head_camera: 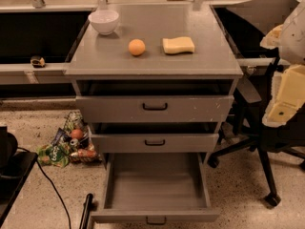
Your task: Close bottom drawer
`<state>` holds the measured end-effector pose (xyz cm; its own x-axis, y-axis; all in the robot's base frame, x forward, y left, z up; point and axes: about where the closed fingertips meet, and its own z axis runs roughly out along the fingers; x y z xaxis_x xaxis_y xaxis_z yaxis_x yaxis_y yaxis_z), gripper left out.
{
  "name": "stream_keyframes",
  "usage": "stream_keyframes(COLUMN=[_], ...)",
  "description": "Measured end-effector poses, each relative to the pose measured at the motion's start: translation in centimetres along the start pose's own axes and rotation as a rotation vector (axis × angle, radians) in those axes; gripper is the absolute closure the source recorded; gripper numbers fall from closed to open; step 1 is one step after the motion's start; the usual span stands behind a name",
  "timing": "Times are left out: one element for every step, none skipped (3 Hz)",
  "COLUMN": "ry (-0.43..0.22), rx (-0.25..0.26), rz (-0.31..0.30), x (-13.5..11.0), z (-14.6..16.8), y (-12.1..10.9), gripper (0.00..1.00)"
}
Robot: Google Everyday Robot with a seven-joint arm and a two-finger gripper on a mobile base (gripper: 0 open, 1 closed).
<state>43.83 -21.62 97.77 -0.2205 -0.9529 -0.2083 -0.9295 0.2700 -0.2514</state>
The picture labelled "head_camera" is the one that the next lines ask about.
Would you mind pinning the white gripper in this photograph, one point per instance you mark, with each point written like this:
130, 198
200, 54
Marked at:
294, 38

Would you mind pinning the grey bottom drawer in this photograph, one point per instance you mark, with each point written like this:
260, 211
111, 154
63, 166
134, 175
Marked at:
155, 188

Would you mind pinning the grey drawer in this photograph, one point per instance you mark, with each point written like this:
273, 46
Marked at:
154, 137
135, 101
155, 188

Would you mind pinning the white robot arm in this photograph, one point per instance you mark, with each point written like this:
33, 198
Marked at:
289, 37

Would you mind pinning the grey drawer cabinet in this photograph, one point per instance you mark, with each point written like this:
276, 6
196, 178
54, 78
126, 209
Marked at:
101, 57

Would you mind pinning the grey middle drawer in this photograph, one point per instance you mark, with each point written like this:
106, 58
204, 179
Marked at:
154, 137

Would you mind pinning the grey top drawer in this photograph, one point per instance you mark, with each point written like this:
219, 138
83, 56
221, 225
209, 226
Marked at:
135, 101

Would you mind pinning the black pole near drawer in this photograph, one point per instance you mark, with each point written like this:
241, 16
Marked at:
87, 206

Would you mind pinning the black office chair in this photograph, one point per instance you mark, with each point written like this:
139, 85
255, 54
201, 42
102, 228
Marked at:
245, 25

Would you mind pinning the yellow sponge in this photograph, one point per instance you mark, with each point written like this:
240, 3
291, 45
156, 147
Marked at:
178, 45

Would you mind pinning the orange fruit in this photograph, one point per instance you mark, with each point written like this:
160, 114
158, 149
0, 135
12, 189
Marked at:
137, 47

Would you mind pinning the white bowl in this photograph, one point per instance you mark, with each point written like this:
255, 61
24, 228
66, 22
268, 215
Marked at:
104, 21

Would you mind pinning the red netted fruit pack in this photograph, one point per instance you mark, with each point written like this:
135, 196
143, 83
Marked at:
83, 155

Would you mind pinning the red apple on floor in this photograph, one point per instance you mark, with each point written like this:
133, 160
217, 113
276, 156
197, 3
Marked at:
77, 133

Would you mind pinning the small metal can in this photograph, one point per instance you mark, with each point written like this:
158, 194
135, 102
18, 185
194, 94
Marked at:
74, 142

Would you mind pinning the green snack bag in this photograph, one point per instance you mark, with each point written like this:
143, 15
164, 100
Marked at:
56, 155

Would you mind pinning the small yellow black tape measure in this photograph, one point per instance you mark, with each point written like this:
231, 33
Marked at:
38, 61

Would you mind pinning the black equipment on left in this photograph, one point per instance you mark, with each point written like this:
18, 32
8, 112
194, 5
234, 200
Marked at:
14, 169

